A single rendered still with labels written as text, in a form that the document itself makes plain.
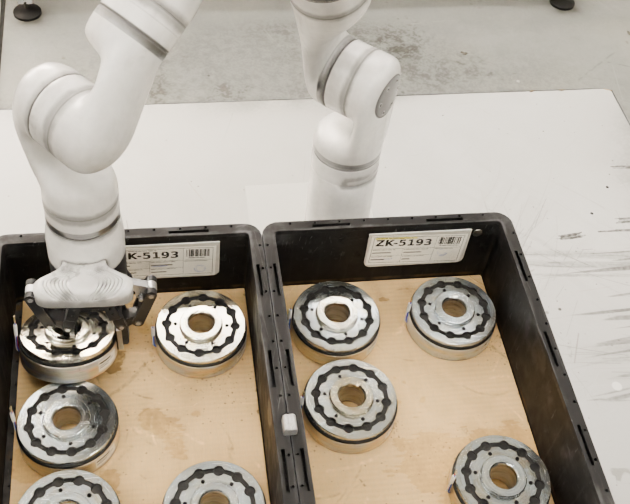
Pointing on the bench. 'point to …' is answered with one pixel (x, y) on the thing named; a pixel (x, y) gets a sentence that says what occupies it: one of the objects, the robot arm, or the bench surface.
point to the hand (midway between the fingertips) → (96, 334)
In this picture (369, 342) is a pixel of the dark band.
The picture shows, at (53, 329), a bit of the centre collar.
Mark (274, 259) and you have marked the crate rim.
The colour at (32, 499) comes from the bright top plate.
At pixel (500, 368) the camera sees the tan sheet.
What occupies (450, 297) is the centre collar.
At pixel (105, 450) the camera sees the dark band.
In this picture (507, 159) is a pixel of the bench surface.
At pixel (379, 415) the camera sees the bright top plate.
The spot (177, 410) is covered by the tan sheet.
